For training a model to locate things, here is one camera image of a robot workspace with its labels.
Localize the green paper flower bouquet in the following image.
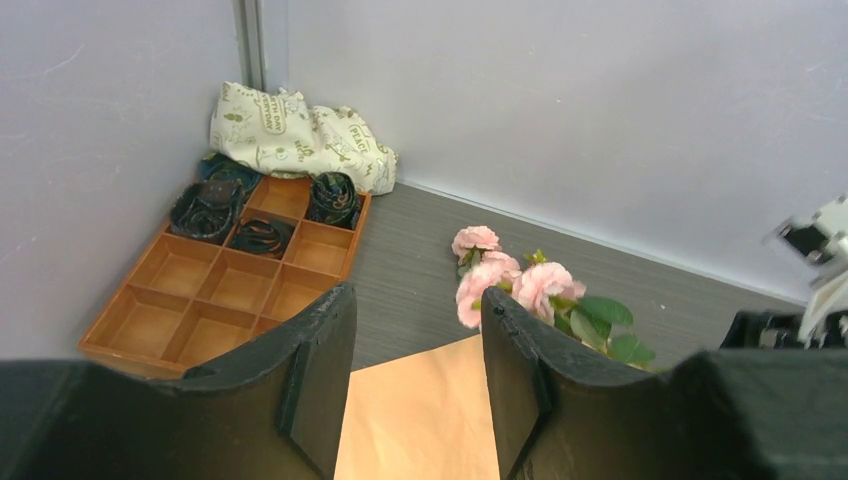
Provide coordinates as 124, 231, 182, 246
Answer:
451, 226, 656, 371

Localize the green orange wrapping paper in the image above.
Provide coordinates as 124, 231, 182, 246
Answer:
335, 335, 499, 480

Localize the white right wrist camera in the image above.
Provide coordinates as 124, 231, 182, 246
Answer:
768, 194, 848, 346

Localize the orange wooden compartment tray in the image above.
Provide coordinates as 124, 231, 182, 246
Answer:
78, 177, 372, 378

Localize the cream printed cloth bag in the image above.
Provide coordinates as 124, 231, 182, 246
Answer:
209, 82, 398, 195

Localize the dark rolled sock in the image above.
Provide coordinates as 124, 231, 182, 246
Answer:
229, 218, 295, 260
305, 172, 362, 230
168, 180, 245, 245
197, 153, 263, 204

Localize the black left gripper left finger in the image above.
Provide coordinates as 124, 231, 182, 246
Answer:
1, 282, 357, 479

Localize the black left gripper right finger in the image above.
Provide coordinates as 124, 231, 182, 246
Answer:
482, 287, 847, 479

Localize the dark rolled sock middle left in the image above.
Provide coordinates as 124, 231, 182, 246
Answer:
168, 180, 245, 245

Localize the dark rolled sock top right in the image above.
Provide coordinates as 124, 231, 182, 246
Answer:
305, 172, 362, 230

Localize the dark rolled sock middle centre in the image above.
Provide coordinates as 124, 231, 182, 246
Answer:
229, 218, 295, 260

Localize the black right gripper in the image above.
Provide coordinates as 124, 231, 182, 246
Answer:
720, 311, 847, 349

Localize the dark rolled sock top left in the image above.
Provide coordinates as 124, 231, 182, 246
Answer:
197, 153, 263, 204

